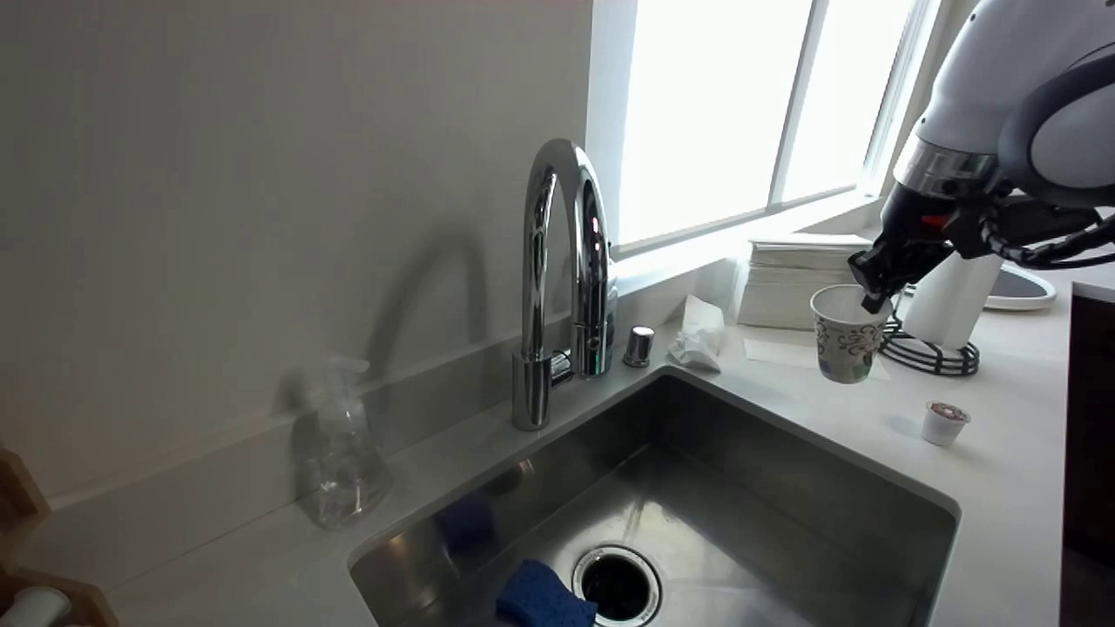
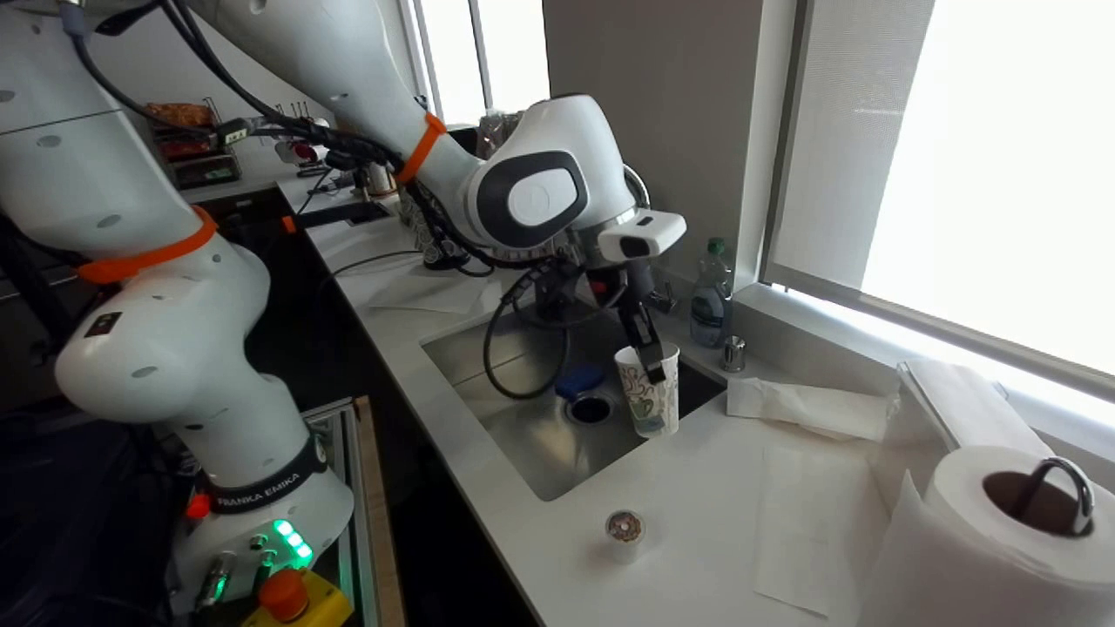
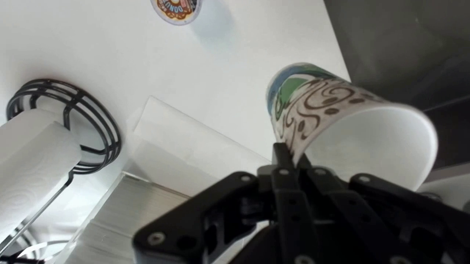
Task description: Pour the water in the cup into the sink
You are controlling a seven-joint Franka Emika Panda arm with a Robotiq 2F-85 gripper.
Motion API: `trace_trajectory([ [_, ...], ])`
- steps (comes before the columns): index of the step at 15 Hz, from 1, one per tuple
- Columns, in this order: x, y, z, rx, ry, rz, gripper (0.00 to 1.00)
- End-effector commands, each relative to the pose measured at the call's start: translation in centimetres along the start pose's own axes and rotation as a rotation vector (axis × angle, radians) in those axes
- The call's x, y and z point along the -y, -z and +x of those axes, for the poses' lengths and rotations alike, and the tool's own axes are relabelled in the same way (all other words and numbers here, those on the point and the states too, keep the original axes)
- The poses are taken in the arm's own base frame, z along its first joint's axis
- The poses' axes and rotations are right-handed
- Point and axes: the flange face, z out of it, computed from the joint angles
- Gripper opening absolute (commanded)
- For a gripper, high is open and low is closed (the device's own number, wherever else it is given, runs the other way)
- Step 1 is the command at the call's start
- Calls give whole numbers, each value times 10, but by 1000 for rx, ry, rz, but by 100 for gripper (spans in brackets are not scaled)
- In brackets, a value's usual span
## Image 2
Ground metal paper towel holder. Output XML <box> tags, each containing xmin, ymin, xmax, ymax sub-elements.
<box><xmin>1015</xmin><ymin>452</ymin><xmax>1097</xmax><ymax>540</ymax></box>

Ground flat white paper napkin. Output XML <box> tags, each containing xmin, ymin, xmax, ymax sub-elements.
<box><xmin>750</xmin><ymin>465</ymin><xmax>867</xmax><ymax>621</ymax></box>

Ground snack display shelf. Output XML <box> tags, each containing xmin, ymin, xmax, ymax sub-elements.
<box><xmin>148</xmin><ymin>101</ymin><xmax>244</xmax><ymax>191</ymax></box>

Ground black camera on stand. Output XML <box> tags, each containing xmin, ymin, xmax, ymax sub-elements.
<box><xmin>294</xmin><ymin>159</ymin><xmax>397</xmax><ymax>230</ymax></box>

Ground red emergency stop button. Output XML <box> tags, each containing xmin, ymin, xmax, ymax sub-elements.
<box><xmin>239</xmin><ymin>568</ymin><xmax>357</xmax><ymax>627</ymax></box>

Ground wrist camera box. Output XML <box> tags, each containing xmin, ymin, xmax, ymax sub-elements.
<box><xmin>591</xmin><ymin>204</ymin><xmax>691</xmax><ymax>267</ymax></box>

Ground small coffee pod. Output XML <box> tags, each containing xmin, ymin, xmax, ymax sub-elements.
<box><xmin>603</xmin><ymin>510</ymin><xmax>649</xmax><ymax>568</ymax></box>

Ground dish soap bottle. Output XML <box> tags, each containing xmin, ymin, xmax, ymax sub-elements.
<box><xmin>688</xmin><ymin>238</ymin><xmax>738</xmax><ymax>351</ymax></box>

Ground white paper towel roll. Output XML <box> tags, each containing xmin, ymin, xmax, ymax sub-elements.
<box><xmin>858</xmin><ymin>442</ymin><xmax>1115</xmax><ymax>627</ymax></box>

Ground stainless steel sink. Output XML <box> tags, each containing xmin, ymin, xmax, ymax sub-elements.
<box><xmin>418</xmin><ymin>294</ymin><xmax>728</xmax><ymax>506</ymax></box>

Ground blue sponge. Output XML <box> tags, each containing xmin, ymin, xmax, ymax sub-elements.
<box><xmin>553</xmin><ymin>362</ymin><xmax>617</xmax><ymax>403</ymax></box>

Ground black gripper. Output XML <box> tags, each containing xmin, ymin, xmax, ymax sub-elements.
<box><xmin>566</xmin><ymin>254</ymin><xmax>674</xmax><ymax>387</ymax></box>

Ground patterned paper cup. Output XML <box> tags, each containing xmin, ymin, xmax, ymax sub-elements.
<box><xmin>611</xmin><ymin>341</ymin><xmax>688</xmax><ymax>442</ymax></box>

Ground sink drain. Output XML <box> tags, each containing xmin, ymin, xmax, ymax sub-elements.
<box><xmin>569</xmin><ymin>395</ymin><xmax>617</xmax><ymax>427</ymax></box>

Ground loose white paper towel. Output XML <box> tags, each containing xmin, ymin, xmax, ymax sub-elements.
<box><xmin>725</xmin><ymin>374</ymin><xmax>891</xmax><ymax>446</ymax></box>

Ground wooden cabinet panel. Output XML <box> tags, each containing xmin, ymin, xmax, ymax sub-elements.
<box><xmin>302</xmin><ymin>395</ymin><xmax>412</xmax><ymax>627</ymax></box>

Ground black cable on counter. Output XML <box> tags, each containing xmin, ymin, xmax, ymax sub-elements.
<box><xmin>327</xmin><ymin>243</ymin><xmax>430</xmax><ymax>283</ymax></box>

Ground window with white frame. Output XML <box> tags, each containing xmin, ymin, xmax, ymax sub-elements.
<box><xmin>760</xmin><ymin>0</ymin><xmax>1115</xmax><ymax>403</ymax></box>

